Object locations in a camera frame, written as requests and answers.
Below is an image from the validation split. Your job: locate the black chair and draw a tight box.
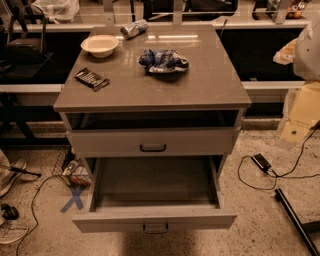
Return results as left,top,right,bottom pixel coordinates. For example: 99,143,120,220
0,0,54,79

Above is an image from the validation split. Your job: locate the dark chocolate bar wrapper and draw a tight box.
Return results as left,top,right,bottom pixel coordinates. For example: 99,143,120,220
74,68,109,92

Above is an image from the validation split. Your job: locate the grey drawer cabinet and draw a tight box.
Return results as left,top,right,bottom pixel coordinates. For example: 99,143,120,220
53,23,253,161

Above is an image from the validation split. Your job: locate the black small floor object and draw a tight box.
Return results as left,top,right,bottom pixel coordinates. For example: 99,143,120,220
1,204,19,220

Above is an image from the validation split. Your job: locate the black cable left floor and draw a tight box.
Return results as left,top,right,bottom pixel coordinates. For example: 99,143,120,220
15,174,64,256

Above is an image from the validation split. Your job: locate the white sandal shoe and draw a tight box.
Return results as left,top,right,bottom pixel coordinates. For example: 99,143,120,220
0,220,28,245

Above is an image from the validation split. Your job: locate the white sneaker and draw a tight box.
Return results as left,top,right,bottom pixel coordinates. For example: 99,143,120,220
0,158,27,197

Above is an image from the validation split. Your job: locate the blue crumpled chip bag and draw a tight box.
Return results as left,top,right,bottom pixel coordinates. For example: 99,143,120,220
138,49,189,74

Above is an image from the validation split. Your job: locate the black floor stand leg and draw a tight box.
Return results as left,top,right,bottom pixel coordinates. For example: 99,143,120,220
275,188,320,256

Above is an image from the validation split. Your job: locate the black power adapter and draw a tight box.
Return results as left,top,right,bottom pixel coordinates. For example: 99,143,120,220
251,154,271,172

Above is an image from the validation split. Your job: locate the silver soda can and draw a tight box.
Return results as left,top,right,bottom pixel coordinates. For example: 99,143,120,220
120,19,148,40

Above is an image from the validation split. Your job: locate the wire basket with snacks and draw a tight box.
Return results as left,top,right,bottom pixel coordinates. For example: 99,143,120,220
52,146,91,187

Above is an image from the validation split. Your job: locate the grey drawer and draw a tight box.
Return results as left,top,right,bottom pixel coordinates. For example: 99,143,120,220
67,127,240,157
73,156,236,234

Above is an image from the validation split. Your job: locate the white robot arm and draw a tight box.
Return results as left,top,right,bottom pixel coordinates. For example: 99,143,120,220
273,13,320,143

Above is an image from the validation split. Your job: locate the white bowl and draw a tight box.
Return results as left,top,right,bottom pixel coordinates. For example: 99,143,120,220
81,35,119,58

